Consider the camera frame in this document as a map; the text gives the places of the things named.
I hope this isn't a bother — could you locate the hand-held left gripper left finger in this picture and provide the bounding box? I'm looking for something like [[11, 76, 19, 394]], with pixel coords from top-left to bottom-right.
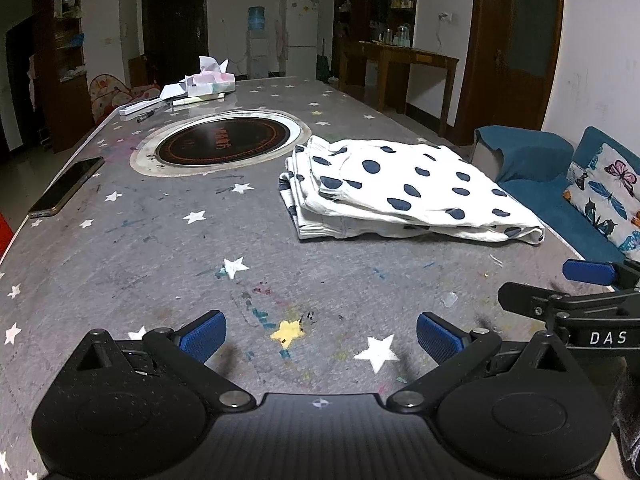
[[70, 310, 256, 413]]

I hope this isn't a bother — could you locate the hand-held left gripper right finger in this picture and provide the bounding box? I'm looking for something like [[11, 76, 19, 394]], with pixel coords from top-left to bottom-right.
[[386, 311, 576, 413]]

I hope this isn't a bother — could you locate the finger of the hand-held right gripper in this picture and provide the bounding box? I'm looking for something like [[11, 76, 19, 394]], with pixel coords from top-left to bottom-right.
[[498, 281, 640, 323], [562, 259, 640, 289]]

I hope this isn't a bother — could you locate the white polka dot garment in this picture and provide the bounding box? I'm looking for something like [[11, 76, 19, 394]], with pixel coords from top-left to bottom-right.
[[278, 135, 546, 246]]

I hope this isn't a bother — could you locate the butterfly print cushion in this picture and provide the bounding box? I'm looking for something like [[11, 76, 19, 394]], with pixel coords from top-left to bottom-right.
[[562, 142, 640, 263]]

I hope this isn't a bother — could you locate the grey star-patterned tablecloth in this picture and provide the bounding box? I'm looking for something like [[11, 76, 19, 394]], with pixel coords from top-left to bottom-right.
[[0, 76, 621, 480]]

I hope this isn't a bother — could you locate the blue sofa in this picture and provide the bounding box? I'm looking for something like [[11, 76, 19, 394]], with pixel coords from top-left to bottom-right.
[[472, 125, 640, 266]]

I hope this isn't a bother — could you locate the round built-in induction cooker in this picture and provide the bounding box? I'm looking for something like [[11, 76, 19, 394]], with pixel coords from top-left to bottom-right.
[[130, 110, 312, 178]]

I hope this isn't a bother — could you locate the black smartphone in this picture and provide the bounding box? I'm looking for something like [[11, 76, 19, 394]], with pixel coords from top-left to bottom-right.
[[27, 156, 106, 219]]

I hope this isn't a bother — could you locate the red plastic stool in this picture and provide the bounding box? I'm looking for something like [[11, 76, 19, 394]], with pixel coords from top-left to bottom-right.
[[0, 212, 16, 256]]

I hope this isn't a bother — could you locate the brown door with glass panel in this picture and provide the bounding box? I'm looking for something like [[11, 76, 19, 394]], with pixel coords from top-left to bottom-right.
[[452, 0, 566, 147]]

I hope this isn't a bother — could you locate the long white box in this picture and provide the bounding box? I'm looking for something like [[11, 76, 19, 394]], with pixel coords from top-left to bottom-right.
[[119, 99, 166, 117]]

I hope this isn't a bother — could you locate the pale yellow notepad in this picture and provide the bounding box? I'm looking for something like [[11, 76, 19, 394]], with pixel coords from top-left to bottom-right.
[[171, 91, 226, 107]]

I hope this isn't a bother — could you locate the flat white box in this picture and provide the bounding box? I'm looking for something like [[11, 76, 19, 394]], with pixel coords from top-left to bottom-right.
[[159, 80, 190, 102]]

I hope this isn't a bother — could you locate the tissue box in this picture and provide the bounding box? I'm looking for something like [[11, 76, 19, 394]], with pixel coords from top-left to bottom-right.
[[186, 56, 236, 98]]

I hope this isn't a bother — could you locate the pink play tent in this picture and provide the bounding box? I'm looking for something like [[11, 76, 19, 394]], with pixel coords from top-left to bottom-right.
[[89, 74, 163, 126]]

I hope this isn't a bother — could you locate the wooden side table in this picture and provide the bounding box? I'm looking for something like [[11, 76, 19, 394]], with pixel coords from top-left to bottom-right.
[[345, 40, 460, 136]]

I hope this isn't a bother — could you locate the open wooden shelf unit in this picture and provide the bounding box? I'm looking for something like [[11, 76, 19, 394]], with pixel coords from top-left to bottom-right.
[[32, 0, 96, 153]]

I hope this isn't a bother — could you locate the water dispenser with blue bottle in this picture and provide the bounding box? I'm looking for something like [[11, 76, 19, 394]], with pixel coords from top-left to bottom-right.
[[245, 6, 271, 80]]

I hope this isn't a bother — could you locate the dark wooden door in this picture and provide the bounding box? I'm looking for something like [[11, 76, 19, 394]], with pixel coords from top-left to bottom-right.
[[141, 0, 208, 86]]

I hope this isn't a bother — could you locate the white refrigerator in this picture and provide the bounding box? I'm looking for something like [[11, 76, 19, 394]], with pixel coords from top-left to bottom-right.
[[279, 0, 321, 81]]

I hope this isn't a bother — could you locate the dark wooden display cabinet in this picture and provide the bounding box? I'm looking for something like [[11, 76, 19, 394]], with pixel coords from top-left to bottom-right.
[[332, 0, 420, 86]]

